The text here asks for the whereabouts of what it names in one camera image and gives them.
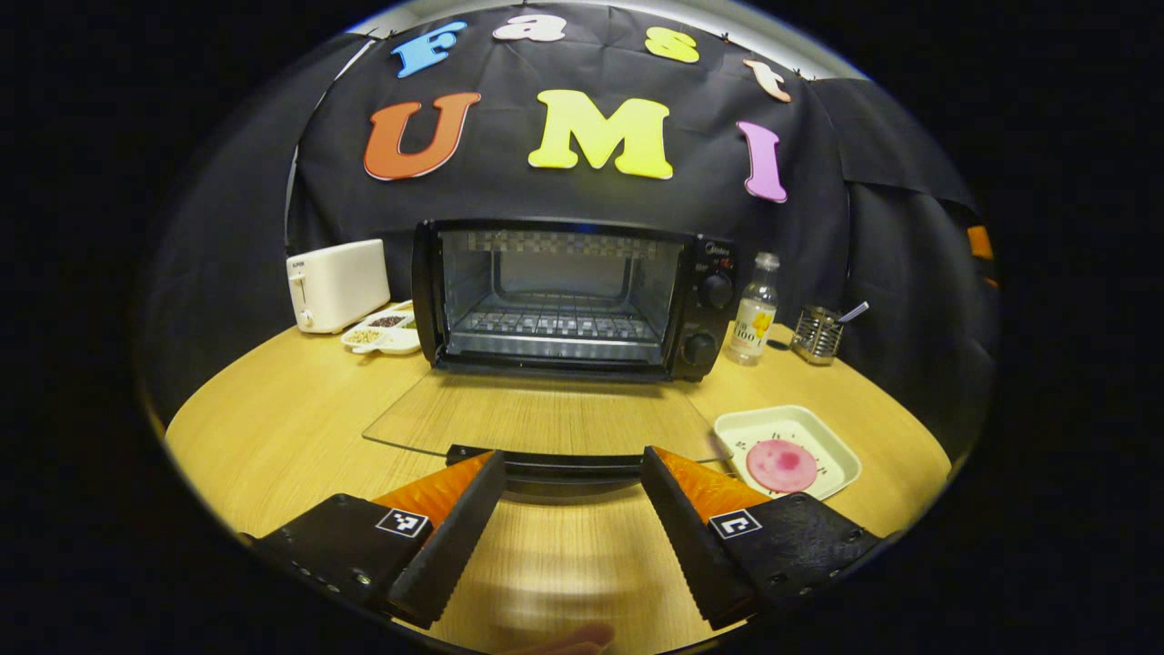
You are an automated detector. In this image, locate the clear bottle with yellow label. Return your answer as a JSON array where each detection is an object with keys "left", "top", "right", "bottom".
[{"left": 726, "top": 252, "right": 781, "bottom": 367}]

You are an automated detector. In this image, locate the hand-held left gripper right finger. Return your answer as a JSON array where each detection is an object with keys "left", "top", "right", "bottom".
[{"left": 639, "top": 445, "right": 885, "bottom": 631}]

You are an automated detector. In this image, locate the metal mesh utensil holder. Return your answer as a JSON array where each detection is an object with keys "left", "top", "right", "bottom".
[{"left": 791, "top": 305, "right": 845, "bottom": 367}]

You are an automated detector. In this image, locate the black backdrop cloth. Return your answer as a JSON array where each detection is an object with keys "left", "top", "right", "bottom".
[{"left": 136, "top": 5, "right": 1001, "bottom": 456}]

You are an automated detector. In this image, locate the pink round food slice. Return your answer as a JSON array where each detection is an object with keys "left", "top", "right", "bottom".
[{"left": 746, "top": 439, "right": 819, "bottom": 494}]

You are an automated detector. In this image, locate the black electric oven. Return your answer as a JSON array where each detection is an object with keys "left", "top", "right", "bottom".
[{"left": 362, "top": 217, "right": 739, "bottom": 501}]

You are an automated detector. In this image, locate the white square plate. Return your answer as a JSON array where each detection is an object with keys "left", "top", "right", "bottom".
[{"left": 714, "top": 405, "right": 862, "bottom": 501}]

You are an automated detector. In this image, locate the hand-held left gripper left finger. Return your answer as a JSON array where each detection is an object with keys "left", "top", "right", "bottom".
[{"left": 247, "top": 449, "right": 508, "bottom": 630}]

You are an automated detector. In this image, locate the white toaster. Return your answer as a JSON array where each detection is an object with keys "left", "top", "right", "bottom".
[{"left": 286, "top": 239, "right": 392, "bottom": 335}]

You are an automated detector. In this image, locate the white divided snack dish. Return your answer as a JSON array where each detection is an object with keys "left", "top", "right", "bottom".
[{"left": 341, "top": 300, "right": 424, "bottom": 356}]

